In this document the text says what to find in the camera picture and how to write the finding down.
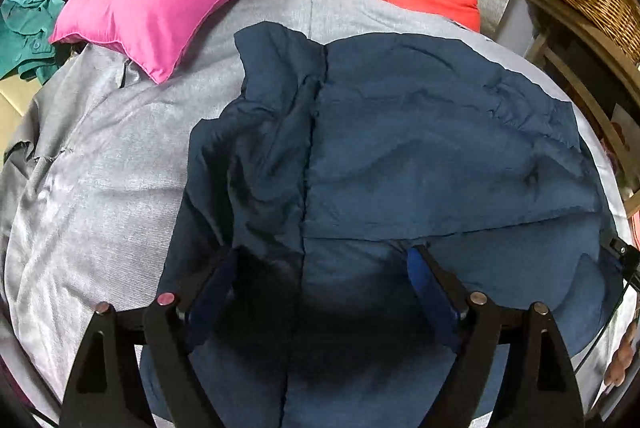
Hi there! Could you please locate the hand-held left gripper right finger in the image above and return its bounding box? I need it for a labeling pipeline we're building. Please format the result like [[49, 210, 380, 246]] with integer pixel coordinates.
[[406, 244, 586, 428]]

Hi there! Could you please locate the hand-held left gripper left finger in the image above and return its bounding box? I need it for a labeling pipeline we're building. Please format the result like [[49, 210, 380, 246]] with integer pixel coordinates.
[[60, 248, 238, 428]]

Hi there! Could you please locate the navy blue shirt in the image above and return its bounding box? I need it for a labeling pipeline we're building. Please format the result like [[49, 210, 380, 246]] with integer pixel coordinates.
[[137, 20, 618, 428]]

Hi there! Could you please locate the person's right hand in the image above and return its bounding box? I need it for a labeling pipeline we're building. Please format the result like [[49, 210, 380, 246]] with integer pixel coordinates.
[[602, 315, 633, 389]]

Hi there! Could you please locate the grey bed sheet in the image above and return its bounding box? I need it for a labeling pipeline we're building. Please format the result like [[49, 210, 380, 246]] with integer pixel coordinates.
[[0, 0, 631, 428]]

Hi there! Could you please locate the wooden shelf rack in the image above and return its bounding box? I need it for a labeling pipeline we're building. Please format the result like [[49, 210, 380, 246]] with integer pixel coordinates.
[[520, 0, 640, 189]]

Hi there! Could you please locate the teal shirt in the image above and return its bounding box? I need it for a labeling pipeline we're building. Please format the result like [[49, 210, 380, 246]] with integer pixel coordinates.
[[0, 0, 76, 81]]

